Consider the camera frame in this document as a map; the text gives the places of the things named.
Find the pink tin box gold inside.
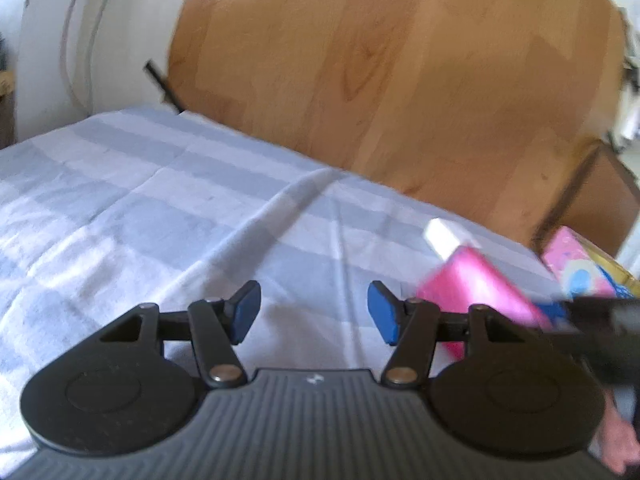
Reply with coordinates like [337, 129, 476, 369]
[541, 225, 640, 305]

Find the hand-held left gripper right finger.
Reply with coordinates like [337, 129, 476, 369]
[366, 280, 551, 389]

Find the person's right hand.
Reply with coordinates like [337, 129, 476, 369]
[599, 389, 640, 475]

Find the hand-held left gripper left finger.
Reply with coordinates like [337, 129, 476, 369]
[92, 280, 262, 389]

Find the black strap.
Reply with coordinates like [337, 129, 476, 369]
[143, 60, 185, 112]

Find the grey cable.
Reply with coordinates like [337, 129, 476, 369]
[59, 0, 113, 115]

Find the brown mesh chair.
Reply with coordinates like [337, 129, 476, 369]
[532, 137, 640, 263]

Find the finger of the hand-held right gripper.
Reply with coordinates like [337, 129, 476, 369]
[535, 296, 623, 335]

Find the wooden panel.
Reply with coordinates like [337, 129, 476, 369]
[166, 0, 632, 256]

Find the small white box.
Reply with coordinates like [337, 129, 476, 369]
[423, 217, 483, 262]

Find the striped blue white blanket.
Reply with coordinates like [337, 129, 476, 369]
[0, 105, 566, 466]

